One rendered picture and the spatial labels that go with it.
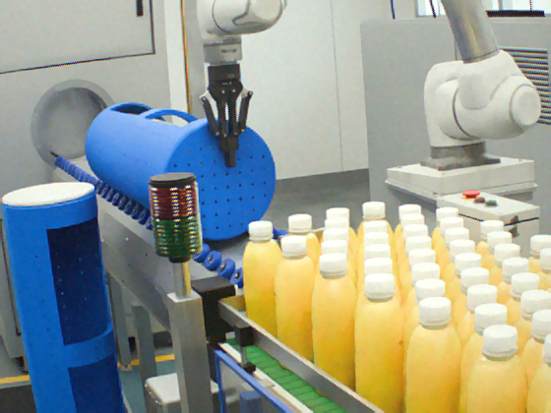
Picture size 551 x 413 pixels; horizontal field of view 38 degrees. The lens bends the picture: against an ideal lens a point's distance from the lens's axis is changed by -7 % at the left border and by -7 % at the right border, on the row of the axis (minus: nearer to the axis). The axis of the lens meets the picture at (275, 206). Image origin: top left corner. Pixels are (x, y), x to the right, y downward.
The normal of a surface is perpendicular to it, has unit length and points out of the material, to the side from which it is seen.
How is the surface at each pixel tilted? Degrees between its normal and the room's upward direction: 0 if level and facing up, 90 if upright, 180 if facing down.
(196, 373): 90
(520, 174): 90
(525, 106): 91
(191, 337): 90
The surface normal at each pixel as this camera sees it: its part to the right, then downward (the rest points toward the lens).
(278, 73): 0.33, 0.18
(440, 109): -0.89, 0.16
